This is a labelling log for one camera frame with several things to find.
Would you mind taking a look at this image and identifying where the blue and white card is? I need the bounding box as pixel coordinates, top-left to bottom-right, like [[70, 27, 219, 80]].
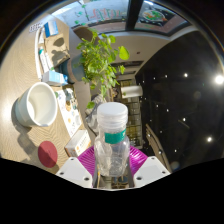
[[43, 20, 59, 38]]

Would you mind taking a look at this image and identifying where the green potted plant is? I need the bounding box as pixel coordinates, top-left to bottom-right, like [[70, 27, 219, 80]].
[[58, 28, 131, 109]]

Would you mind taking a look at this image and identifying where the clear bottle with white cap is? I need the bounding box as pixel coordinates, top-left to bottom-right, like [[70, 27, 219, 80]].
[[93, 101, 131, 178]]

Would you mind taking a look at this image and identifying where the flat round red coaster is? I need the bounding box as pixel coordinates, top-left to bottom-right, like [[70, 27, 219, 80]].
[[37, 140, 59, 169]]

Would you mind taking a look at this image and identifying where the group of ceiling lights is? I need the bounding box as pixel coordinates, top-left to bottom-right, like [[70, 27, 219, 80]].
[[146, 71, 224, 144]]

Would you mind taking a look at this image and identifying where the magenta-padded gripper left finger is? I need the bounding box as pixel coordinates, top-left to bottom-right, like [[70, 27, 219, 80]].
[[55, 145, 98, 189]]

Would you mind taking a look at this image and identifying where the white and tan cardboard box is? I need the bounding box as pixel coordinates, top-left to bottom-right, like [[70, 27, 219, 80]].
[[64, 129, 92, 158]]

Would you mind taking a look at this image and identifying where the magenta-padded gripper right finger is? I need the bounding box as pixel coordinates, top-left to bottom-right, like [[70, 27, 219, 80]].
[[128, 145, 171, 189]]

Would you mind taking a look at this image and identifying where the white mug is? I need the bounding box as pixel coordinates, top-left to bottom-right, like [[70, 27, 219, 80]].
[[14, 81, 59, 128]]

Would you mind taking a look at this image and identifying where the small blue and white box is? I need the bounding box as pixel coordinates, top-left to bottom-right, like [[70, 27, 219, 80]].
[[41, 70, 69, 87]]

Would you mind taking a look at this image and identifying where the printed table menu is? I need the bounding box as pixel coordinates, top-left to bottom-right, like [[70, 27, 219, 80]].
[[54, 87, 83, 138]]

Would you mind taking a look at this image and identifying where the framed wall poster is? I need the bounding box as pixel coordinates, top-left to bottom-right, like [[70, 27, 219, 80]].
[[134, 6, 191, 34]]

